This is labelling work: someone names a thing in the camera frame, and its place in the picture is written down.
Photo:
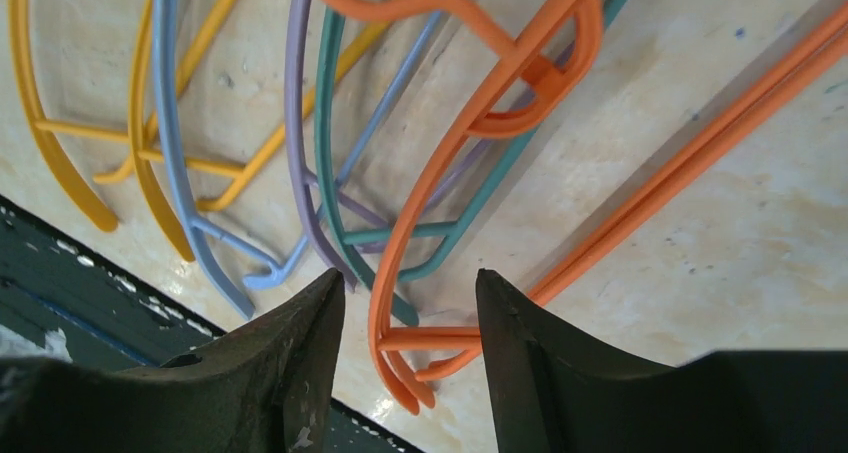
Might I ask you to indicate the orange plastic hanger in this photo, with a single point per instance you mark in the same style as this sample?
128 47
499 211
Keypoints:
534 72

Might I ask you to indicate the lilac plastic hanger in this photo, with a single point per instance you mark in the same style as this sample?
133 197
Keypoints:
303 178

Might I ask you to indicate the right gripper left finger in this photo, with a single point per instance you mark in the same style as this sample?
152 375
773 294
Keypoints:
263 387

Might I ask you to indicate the teal plastic hanger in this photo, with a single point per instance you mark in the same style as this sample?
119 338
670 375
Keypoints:
345 229

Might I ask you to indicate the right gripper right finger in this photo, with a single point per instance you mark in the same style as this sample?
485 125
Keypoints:
556 388

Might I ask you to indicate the light blue plastic hanger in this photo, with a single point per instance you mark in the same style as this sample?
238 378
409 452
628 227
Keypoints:
197 227

